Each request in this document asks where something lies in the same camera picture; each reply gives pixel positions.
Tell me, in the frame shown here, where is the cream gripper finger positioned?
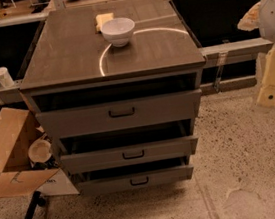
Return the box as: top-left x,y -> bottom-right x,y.
237,2 -> 260,31

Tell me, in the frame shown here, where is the grey top drawer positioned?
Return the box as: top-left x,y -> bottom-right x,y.
36,90 -> 201,138

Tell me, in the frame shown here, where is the grey drawer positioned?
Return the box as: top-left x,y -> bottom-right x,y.
79,165 -> 194,196
36,90 -> 201,138
60,135 -> 198,174

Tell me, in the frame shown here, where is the grey bottom drawer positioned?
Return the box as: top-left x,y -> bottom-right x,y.
79,165 -> 194,196

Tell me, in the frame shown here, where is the grey drawer cabinet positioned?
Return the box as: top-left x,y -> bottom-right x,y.
20,0 -> 206,191

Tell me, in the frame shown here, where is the grey middle drawer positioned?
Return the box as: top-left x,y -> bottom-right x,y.
60,135 -> 198,174

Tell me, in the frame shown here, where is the white ceramic bowl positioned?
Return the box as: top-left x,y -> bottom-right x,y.
101,17 -> 136,47

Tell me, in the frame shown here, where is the yellow sponge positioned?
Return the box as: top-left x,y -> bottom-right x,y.
95,13 -> 114,32

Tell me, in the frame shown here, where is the white paper sheet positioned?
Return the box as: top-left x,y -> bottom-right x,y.
38,170 -> 79,196

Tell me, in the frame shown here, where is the white paper cup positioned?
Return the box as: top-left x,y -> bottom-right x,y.
0,67 -> 14,88

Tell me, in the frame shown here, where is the brown cardboard box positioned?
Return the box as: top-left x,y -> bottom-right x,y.
0,107 -> 59,198

